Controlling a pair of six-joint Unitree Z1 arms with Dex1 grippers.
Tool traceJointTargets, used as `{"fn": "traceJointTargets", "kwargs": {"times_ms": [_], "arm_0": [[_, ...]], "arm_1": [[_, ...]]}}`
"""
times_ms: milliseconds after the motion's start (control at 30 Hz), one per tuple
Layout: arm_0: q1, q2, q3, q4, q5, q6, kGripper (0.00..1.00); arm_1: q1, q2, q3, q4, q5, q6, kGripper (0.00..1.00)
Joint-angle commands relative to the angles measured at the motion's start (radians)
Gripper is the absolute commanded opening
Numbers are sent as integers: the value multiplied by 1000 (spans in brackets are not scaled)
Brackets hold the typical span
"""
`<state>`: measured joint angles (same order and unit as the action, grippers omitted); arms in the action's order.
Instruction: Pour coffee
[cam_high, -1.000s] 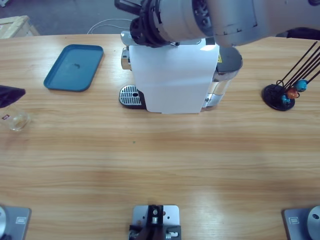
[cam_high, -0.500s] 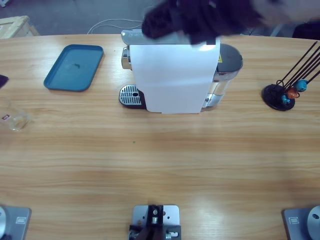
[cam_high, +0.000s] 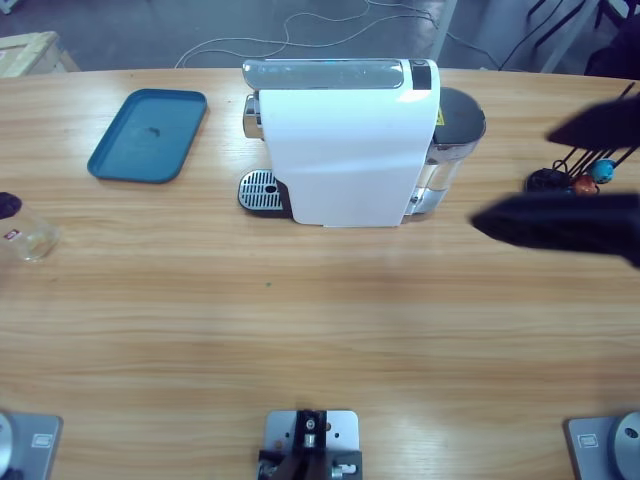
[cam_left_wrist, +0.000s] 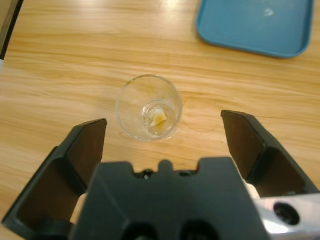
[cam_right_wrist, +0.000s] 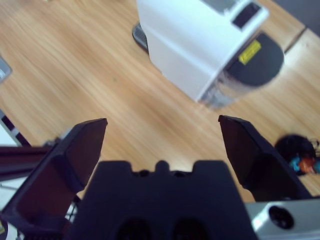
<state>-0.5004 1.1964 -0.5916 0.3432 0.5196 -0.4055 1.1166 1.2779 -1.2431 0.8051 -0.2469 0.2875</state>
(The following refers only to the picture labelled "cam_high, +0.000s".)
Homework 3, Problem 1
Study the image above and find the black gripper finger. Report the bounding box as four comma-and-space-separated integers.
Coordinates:
547, 92, 640, 151
470, 192, 640, 269
0, 192, 24, 221

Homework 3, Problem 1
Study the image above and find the clear glass cup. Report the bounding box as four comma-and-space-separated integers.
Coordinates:
0, 199, 62, 265

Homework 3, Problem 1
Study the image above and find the silver coffee machine lever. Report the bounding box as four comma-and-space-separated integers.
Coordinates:
242, 57, 405, 91

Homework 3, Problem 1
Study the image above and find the light blue coffee capsule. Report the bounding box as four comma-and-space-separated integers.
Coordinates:
588, 158, 616, 185

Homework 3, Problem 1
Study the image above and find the white capsule coffee machine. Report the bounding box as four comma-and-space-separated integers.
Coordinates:
237, 58, 442, 229

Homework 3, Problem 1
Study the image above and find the black capsule holder with rods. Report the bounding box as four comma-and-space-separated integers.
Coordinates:
524, 82, 640, 196

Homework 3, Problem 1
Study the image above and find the black chair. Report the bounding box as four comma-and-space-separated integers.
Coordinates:
584, 0, 640, 81

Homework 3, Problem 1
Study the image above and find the blue plastic tray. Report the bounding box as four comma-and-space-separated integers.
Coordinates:
86, 88, 209, 185

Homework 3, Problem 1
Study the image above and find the clear water tank black lid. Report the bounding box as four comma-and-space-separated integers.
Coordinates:
403, 87, 487, 224

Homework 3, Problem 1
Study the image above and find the wooden crate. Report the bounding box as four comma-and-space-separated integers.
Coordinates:
0, 30, 81, 80

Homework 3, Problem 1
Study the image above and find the white metal table frame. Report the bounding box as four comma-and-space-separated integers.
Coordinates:
539, 0, 631, 75

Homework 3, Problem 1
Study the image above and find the black floor cable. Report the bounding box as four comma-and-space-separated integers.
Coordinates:
498, 0, 596, 70

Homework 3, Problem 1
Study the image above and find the white metal post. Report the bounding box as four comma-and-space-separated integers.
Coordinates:
428, 0, 459, 62

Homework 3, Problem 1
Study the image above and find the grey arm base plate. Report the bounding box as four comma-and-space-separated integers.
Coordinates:
0, 410, 65, 480
563, 410, 640, 480

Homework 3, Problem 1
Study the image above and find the grey mount with dark post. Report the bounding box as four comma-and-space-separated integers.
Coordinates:
257, 408, 364, 480

